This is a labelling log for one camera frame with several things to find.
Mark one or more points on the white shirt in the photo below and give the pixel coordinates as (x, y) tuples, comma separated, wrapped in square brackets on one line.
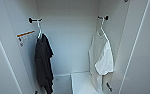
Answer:
[(101, 60)]

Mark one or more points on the orange and white door label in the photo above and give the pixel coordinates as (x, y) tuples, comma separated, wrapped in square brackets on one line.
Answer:
[(24, 36)]

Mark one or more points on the white hanger of shirt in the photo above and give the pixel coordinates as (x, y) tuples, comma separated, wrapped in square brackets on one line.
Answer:
[(101, 28)]

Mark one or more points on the black hanging garment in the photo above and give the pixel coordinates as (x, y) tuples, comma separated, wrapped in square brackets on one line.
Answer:
[(44, 63)]

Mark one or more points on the white wardrobe door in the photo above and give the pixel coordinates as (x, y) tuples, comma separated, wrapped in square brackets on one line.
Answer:
[(141, 50), (4, 50)]

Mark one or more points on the black rail bracket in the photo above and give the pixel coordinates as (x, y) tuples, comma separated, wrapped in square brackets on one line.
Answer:
[(34, 20), (103, 17)]

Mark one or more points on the white hanger of black garment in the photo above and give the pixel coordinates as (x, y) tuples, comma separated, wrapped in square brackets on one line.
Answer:
[(40, 30)]

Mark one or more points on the white inner cabinet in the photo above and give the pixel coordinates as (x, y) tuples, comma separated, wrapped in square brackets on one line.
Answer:
[(81, 83)]

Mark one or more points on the white wardrobe carcass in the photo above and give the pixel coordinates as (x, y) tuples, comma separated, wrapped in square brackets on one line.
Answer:
[(71, 36)]

